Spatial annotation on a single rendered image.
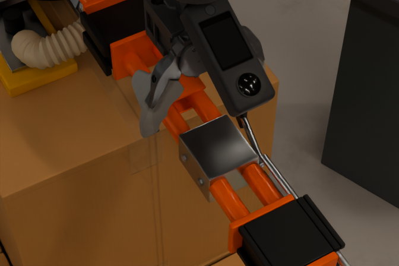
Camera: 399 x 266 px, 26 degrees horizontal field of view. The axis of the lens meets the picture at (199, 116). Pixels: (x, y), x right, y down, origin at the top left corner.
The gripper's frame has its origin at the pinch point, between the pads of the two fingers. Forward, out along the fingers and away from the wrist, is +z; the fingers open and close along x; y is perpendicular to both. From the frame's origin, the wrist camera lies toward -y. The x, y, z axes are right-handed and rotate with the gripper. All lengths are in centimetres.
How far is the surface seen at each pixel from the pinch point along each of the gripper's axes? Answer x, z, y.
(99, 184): 10.3, 18.8, 10.1
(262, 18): -77, 108, 100
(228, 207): 4.2, -0.4, -11.8
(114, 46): 5.2, -2.7, 12.3
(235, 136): -0.8, -1.4, -4.9
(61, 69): 8.3, 11.3, 24.7
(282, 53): -75, 108, 85
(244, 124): -3.1, 0.0, -3.1
